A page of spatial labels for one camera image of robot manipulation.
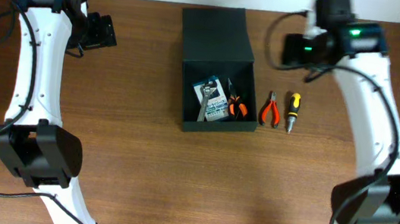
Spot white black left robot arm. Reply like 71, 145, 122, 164
0, 0, 117, 224

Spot orange black long nose pliers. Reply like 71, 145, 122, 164
227, 79, 248, 120

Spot black open cardboard box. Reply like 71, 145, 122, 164
182, 8, 257, 132

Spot white blue screwdriver set box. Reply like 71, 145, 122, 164
193, 75, 228, 121

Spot silver adjustable wrench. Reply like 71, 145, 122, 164
197, 83, 216, 122

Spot yellow black stubby screwdriver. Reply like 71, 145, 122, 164
286, 93, 301, 134

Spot red handled small cutting pliers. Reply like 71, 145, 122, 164
257, 89, 284, 130

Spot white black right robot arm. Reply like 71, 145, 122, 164
282, 0, 400, 224

